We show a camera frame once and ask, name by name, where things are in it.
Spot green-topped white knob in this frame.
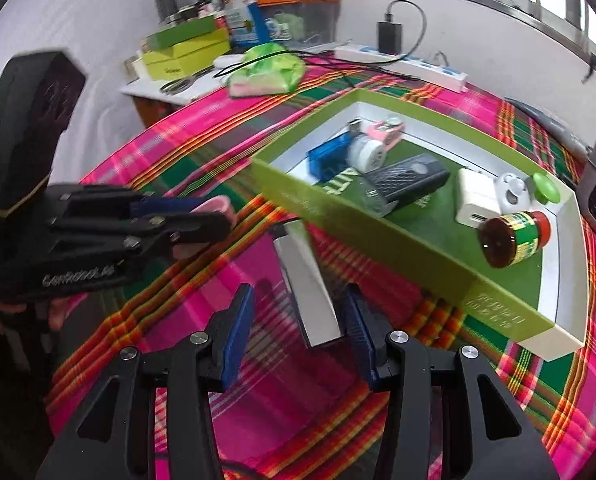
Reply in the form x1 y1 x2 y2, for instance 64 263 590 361
530 172 562 207

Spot green plastic bag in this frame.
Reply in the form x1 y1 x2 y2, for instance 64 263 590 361
226 42 306 98

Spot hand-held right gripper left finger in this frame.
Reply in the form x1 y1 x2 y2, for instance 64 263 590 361
37 282 256 480

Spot white round jar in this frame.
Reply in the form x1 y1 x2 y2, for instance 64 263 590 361
349 134 387 172

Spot white side table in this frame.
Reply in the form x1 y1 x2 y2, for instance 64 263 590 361
119 57 229 131

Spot pink oval clip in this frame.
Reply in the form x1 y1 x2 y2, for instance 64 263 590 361
193 197 237 228

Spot glass jar with black lid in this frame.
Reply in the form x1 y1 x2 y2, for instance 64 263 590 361
150 0 179 26

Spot lime green flat box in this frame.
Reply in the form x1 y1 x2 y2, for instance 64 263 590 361
140 27 231 82

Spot scissors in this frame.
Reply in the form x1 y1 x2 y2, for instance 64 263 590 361
159 76 199 95

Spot blue carton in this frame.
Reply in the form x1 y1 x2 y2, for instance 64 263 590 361
224 0 269 48

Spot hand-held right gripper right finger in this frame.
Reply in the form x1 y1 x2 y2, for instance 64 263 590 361
340 282 561 480

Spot silver metal pen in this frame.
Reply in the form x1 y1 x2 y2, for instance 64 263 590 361
270 220 343 350

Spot white charger plug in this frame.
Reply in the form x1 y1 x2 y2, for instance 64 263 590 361
455 167 503 227

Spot black power adapter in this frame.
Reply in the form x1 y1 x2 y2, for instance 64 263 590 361
376 11 403 54

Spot person's left hand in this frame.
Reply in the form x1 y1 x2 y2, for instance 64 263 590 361
0 280 74 333

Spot small pink holder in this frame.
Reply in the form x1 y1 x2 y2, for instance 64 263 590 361
360 116 407 150

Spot black cable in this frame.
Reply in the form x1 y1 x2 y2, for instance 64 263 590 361
213 0 429 91

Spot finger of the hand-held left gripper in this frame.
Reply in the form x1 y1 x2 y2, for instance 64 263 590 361
50 210 233 263
53 185 206 221

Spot blue plastic case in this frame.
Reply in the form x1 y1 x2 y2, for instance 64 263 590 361
306 120 361 182

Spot white power strip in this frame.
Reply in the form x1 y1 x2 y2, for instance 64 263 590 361
334 44 468 93

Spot green and white cardboard box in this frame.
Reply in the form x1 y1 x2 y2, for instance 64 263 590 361
250 89 589 361

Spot brown bottle with red cap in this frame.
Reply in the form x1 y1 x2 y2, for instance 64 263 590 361
478 210 552 269

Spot black power bank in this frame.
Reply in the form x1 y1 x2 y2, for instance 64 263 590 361
360 154 451 218

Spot white round panda gadget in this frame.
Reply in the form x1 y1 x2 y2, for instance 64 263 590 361
495 172 532 207

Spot dark green flat box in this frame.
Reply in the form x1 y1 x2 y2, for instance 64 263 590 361
139 14 219 53

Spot grey handle tool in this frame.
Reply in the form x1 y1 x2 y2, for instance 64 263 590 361
505 97 593 156

